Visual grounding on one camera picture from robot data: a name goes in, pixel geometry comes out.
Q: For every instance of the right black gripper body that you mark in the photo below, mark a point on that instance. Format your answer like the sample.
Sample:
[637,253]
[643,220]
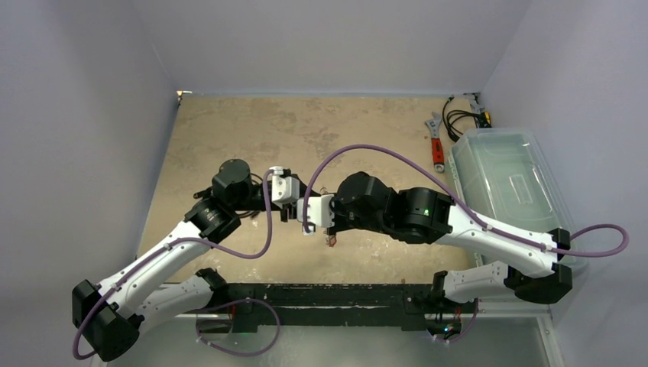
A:
[336,222]

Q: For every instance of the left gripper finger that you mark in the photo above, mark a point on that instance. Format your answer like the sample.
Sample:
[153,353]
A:
[287,213]
[304,190]

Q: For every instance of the metal key organizer ring plate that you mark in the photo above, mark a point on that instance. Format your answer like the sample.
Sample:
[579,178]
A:
[331,240]

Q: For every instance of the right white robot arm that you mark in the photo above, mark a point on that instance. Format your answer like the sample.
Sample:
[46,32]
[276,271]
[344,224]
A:
[524,264]

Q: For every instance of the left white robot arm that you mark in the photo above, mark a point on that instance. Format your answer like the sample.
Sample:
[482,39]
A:
[110,316]

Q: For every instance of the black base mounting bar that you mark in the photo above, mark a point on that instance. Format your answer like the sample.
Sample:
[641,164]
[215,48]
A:
[409,307]

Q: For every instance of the clear plastic storage bin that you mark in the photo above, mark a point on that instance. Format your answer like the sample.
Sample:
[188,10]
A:
[502,173]

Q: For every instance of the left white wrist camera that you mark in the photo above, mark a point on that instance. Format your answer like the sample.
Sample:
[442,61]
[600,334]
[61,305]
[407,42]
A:
[285,188]

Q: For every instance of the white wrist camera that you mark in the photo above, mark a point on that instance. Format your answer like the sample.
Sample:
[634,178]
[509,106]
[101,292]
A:
[285,188]
[317,213]

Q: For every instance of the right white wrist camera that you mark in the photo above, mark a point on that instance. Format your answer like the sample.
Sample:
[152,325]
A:
[317,213]

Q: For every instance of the red handled adjustable wrench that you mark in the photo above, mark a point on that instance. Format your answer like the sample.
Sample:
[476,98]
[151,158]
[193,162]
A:
[438,156]

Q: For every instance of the aluminium frame rail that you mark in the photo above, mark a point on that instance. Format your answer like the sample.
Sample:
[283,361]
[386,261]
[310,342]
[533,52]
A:
[515,336]

